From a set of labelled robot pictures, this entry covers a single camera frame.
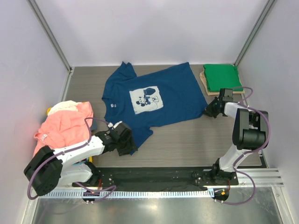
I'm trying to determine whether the blue Mickey print t-shirt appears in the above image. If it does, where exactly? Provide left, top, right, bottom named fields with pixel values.
left=102, top=63, right=207, bottom=147

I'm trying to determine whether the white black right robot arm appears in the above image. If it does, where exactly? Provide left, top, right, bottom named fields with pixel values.
left=192, top=88, right=271, bottom=187

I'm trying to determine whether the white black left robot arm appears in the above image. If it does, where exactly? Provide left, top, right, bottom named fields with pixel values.
left=24, top=121, right=137, bottom=200

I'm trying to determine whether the folded green t-shirt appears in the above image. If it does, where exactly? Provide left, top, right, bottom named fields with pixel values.
left=203, top=63, right=244, bottom=93

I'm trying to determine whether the folded beige t-shirt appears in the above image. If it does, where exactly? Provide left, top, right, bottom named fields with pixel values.
left=199, top=64, right=246, bottom=96

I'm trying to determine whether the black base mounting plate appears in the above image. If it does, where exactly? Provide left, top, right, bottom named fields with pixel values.
left=82, top=167, right=239, bottom=192

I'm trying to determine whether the yellow plastic bin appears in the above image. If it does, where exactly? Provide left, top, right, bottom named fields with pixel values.
left=46, top=107, right=93, bottom=165

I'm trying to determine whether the pink t-shirt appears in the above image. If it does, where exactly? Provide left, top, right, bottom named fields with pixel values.
left=33, top=101, right=93, bottom=154

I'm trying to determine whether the cream white t-shirt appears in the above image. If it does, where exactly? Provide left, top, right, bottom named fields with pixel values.
left=47, top=100, right=80, bottom=116

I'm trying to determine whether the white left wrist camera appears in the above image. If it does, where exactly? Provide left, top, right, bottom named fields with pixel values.
left=107, top=121, right=123, bottom=129

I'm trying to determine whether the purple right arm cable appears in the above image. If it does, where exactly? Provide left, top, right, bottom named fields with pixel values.
left=214, top=86, right=271, bottom=206

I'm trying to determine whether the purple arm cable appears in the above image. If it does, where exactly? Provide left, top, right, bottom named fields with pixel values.
left=214, top=86, right=271, bottom=206
left=27, top=117, right=117, bottom=203

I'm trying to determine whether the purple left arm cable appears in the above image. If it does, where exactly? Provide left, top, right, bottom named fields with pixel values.
left=27, top=117, right=117, bottom=203

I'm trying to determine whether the right aluminium frame post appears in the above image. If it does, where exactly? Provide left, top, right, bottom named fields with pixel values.
left=234, top=0, right=277, bottom=66

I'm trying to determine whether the aluminium frame post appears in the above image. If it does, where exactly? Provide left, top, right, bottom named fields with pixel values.
left=27, top=0, right=72, bottom=73
left=234, top=0, right=277, bottom=66

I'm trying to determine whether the aluminium extrusion rail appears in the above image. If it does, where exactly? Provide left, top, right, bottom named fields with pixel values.
left=232, top=168, right=284, bottom=188

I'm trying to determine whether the white slotted cable duct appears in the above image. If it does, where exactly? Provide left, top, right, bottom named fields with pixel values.
left=40, top=189, right=214, bottom=199

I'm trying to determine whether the left aluminium frame post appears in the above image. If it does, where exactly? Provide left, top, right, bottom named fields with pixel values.
left=27, top=0, right=72, bottom=73

